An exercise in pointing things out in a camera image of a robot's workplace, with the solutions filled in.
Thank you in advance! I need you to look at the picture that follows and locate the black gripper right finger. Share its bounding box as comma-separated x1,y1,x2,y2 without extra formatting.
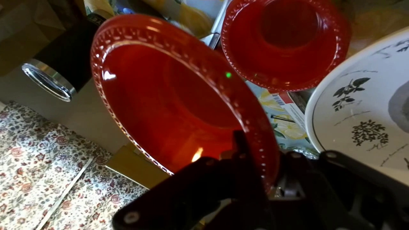
315,149,409,230

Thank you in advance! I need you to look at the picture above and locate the black tumbler with metal rim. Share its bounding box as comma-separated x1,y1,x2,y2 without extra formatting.
21,16,101,105

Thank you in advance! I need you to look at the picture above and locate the red plastic plate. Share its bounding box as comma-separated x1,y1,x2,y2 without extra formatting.
90,13,281,195

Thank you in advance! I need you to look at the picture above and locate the white herb print bowl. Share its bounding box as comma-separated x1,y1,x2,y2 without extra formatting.
304,25,409,189

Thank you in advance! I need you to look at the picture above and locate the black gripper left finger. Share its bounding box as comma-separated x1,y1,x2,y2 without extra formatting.
113,129,279,230

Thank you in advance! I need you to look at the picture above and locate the orange plastic bowl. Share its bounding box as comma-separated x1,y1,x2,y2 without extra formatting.
220,0,353,94

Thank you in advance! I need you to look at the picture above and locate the floral cafe curtain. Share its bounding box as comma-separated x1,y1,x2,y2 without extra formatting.
0,99,148,230

